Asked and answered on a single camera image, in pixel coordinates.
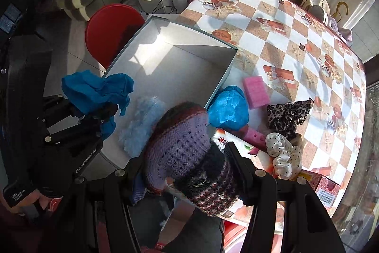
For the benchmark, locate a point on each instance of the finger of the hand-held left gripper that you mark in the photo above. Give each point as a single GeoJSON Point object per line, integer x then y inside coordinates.
{"type": "Point", "coordinates": [83, 128]}
{"type": "Point", "coordinates": [56, 106]}

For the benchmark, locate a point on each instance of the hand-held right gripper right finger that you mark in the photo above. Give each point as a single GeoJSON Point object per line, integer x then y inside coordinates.
{"type": "Point", "coordinates": [242, 176]}

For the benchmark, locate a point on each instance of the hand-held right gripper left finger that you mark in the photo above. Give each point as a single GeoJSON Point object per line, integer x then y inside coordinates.
{"type": "Point", "coordinates": [112, 196]}

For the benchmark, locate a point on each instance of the blue disposable shoe cover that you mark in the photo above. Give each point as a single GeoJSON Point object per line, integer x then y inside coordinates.
{"type": "Point", "coordinates": [88, 93]}
{"type": "Point", "coordinates": [228, 107]}

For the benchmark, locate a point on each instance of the pink pitted sponge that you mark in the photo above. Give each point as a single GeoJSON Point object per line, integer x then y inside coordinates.
{"type": "Point", "coordinates": [255, 139]}

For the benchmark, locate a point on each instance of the white polka dot scrunchie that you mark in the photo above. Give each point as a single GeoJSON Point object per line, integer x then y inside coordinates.
{"type": "Point", "coordinates": [282, 155]}

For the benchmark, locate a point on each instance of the purple striped knit hat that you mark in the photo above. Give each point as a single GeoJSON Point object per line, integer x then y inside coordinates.
{"type": "Point", "coordinates": [180, 146]}

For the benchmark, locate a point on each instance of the leopard print scrunchie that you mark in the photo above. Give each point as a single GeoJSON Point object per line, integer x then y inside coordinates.
{"type": "Point", "coordinates": [287, 118]}

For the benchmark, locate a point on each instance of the pink rectangular sponge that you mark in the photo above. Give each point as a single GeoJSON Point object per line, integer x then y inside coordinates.
{"type": "Point", "coordinates": [256, 91]}

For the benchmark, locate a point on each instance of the white cardboard box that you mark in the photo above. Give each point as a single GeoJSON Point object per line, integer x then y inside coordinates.
{"type": "Point", "coordinates": [183, 69]}

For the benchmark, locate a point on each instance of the person's left hand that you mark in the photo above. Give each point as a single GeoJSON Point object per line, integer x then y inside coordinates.
{"type": "Point", "coordinates": [49, 201]}

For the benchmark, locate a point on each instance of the light blue fluffy scrunchie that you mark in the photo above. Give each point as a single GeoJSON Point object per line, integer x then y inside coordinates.
{"type": "Point", "coordinates": [139, 125]}

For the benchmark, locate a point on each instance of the red patterned carton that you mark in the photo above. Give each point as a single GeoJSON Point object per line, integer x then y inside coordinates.
{"type": "Point", "coordinates": [324, 187]}

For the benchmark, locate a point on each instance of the red plastic stool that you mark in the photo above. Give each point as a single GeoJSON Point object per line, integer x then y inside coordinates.
{"type": "Point", "coordinates": [109, 30]}

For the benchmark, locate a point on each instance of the checkered printed tablecloth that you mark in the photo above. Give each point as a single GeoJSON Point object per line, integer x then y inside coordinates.
{"type": "Point", "coordinates": [296, 33]}

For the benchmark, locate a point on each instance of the pink cloth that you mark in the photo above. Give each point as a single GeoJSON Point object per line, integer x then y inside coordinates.
{"type": "Point", "coordinates": [340, 30]}

